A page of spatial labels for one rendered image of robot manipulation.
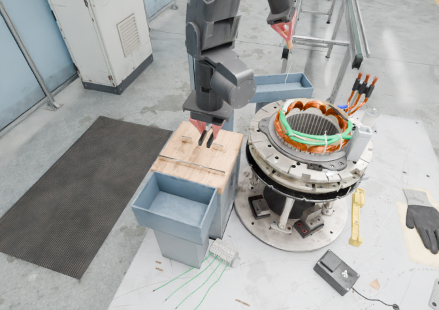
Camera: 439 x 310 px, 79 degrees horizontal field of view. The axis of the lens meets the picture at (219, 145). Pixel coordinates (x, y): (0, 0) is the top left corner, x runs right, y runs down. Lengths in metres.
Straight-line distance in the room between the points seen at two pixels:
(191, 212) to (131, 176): 1.44
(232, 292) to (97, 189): 1.49
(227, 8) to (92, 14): 2.28
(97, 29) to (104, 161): 1.16
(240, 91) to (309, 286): 0.60
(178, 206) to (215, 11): 0.47
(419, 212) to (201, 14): 0.94
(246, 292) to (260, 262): 0.09
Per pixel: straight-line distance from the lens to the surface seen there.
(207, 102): 0.53
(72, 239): 1.95
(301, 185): 0.67
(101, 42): 2.75
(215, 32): 0.45
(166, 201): 0.72
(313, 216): 0.89
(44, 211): 2.17
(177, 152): 0.71
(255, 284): 0.84
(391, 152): 1.31
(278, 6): 0.85
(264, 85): 1.05
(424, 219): 1.11
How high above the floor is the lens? 1.57
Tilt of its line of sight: 45 degrees down
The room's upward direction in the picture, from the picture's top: straight up
